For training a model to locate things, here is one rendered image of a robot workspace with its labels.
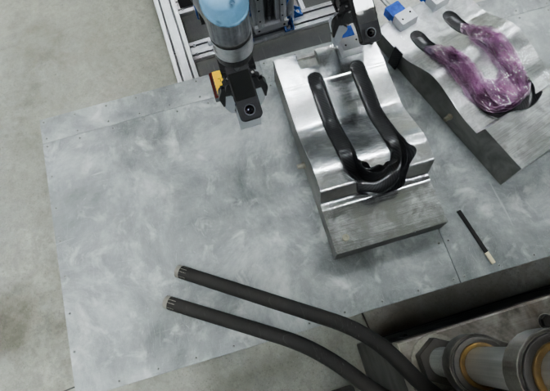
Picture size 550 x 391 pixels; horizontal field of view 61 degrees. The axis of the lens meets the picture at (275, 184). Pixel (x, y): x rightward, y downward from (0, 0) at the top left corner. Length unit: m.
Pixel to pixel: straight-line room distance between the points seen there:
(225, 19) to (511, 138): 0.70
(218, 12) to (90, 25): 1.85
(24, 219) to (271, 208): 1.37
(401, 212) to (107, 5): 1.96
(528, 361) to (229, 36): 0.63
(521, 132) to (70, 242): 1.07
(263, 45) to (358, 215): 1.16
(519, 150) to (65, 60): 2.03
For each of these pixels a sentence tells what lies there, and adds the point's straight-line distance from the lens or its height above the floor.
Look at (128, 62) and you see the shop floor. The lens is 2.40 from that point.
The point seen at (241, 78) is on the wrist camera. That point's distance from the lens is 0.91.
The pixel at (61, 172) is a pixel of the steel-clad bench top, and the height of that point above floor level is 0.80.
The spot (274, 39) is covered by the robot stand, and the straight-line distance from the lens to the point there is 2.08.
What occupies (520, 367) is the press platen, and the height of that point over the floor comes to 1.29.
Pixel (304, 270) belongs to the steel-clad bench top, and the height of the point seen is 0.80.
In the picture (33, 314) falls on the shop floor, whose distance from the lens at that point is 2.15.
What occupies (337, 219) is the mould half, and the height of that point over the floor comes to 0.86.
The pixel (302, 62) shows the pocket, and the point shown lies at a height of 0.86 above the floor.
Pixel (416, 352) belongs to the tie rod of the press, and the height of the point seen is 0.79.
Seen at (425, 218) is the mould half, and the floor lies 0.86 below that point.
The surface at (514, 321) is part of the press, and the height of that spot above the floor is 0.79.
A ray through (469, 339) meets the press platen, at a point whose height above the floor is 1.04.
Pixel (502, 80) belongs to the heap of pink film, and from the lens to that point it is 1.25.
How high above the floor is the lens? 1.88
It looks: 71 degrees down
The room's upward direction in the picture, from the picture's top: 7 degrees counter-clockwise
